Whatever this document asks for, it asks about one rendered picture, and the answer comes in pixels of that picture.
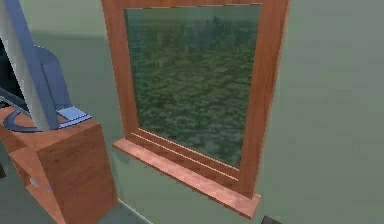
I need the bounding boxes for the wooden framed window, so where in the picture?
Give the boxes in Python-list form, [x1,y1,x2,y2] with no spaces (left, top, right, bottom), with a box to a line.
[100,0,292,221]

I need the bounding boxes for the brown wooden cabinet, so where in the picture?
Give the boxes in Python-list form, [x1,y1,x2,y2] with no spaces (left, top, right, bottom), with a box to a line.
[0,105,120,224]

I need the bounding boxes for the grey television set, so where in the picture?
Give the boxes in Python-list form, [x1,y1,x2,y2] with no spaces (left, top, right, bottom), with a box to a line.
[0,0,93,134]

